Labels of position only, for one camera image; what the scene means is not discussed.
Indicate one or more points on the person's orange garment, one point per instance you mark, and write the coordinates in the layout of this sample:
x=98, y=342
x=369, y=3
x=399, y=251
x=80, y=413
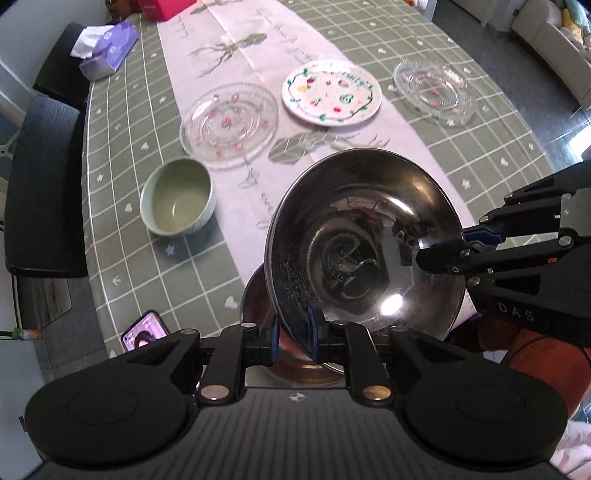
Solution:
x=540, y=364

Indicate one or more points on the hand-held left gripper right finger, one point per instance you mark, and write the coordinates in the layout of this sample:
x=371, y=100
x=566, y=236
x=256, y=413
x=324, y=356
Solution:
x=314, y=333

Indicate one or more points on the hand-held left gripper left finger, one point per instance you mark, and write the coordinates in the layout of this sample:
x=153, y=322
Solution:
x=274, y=342

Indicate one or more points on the green ceramic bowl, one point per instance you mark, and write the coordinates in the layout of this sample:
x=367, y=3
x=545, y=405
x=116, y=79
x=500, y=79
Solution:
x=178, y=203

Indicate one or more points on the large flowered glass plate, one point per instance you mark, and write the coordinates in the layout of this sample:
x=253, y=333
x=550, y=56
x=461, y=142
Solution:
x=228, y=124

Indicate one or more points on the purple tissue box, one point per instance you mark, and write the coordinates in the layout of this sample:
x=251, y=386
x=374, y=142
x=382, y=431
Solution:
x=111, y=48

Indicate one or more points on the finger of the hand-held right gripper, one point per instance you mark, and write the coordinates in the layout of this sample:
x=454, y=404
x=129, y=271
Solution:
x=443, y=259
x=483, y=233

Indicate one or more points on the white painted ceramic plate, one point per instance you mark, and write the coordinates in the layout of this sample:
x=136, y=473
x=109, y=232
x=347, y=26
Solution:
x=330, y=94

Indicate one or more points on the red box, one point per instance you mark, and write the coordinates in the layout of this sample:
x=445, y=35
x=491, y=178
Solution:
x=161, y=8

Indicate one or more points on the small steel bowl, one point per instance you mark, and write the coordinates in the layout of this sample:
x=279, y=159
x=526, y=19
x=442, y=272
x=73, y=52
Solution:
x=257, y=300

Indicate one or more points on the smartphone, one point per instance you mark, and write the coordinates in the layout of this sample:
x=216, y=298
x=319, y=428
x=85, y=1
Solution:
x=145, y=330

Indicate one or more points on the green checked tablecloth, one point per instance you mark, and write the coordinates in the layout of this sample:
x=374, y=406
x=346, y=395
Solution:
x=124, y=267

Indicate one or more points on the beige sofa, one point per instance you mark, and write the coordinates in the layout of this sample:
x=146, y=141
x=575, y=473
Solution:
x=549, y=41

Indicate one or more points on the small flowered glass plate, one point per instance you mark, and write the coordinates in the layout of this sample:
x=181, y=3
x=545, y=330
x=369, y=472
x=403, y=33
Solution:
x=434, y=90

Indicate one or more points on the white printed table runner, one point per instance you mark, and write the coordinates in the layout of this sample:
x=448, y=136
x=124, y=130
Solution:
x=258, y=46

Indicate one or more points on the black wooden chair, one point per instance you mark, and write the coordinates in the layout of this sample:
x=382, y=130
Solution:
x=62, y=69
x=44, y=184

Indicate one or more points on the large steel bowl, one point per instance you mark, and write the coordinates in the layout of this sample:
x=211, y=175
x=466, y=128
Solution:
x=369, y=221

